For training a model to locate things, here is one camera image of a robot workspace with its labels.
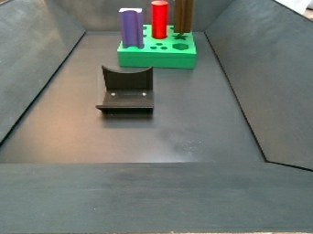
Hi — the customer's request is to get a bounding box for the green shape sorter block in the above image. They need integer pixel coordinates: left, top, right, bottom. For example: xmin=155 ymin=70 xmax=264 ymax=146
xmin=118 ymin=25 xmax=197 ymax=69

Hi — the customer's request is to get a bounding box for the purple notched block peg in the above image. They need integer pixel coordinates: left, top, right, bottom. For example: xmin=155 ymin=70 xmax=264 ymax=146
xmin=119 ymin=8 xmax=143 ymax=48

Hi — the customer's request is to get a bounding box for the black curved fixture stand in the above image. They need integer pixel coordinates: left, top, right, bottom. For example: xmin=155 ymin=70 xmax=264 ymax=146
xmin=95 ymin=67 xmax=154 ymax=112

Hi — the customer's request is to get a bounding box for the brown star prism peg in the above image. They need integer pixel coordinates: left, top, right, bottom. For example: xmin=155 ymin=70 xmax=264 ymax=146
xmin=174 ymin=0 xmax=193 ymax=34

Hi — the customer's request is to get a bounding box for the red cylinder peg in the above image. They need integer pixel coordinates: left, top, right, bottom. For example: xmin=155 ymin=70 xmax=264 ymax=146
xmin=150 ymin=0 xmax=169 ymax=39

